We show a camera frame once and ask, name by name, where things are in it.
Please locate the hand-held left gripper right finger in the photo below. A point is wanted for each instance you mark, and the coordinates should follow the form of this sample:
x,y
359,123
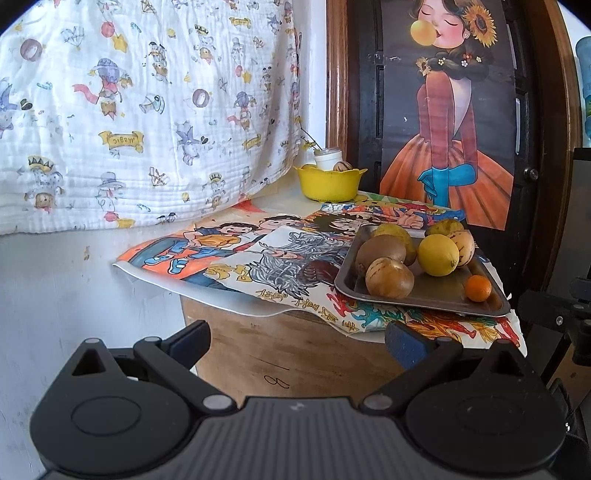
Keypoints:
x,y
406,344

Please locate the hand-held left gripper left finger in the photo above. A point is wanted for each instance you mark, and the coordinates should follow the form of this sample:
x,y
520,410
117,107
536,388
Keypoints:
x,y
184,342

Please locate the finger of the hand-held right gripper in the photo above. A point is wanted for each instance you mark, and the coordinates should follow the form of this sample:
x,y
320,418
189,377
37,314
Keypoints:
x,y
549,314

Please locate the grey metal tray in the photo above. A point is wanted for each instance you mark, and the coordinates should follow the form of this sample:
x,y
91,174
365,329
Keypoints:
x,y
438,295

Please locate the striped pepino melon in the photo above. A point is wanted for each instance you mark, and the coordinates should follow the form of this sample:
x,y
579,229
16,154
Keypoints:
x,y
342,166
390,279
465,247

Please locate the small orange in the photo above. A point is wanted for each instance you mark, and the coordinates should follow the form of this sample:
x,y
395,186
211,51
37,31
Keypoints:
x,y
478,288

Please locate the yellow lemon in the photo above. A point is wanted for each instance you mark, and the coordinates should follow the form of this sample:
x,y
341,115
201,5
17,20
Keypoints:
x,y
437,255

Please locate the brown kiwi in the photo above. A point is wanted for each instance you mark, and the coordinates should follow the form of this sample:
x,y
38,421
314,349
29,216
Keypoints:
x,y
378,254

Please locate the large yellow-green mango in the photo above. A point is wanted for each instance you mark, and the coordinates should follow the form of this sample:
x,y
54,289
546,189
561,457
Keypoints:
x,y
392,232

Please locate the yellow-green pear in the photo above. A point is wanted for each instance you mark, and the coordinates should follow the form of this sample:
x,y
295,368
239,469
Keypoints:
x,y
445,227

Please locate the wooden table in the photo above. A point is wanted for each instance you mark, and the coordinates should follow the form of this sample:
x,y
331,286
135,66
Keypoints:
x,y
277,346

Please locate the colourful cartoon poster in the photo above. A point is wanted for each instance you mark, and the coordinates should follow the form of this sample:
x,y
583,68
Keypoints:
x,y
406,214

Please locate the yellow plastic bowl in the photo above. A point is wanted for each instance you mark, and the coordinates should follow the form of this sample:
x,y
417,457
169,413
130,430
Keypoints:
x,y
328,184

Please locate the white jar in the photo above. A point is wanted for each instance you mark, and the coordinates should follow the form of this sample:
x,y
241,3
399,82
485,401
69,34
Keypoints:
x,y
328,159

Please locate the thin yellow-leaf twig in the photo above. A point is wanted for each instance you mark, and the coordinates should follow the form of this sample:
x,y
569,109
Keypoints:
x,y
307,145

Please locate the black door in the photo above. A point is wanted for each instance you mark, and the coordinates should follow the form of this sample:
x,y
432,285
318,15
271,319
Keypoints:
x,y
369,115

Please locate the white printed blanket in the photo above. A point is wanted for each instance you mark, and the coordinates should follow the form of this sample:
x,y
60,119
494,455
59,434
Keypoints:
x,y
138,115

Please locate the wall poster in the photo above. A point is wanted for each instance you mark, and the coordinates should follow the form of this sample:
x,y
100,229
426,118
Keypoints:
x,y
443,138

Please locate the brown wooden door frame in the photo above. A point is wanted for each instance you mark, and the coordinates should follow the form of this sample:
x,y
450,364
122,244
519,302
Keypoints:
x,y
337,92

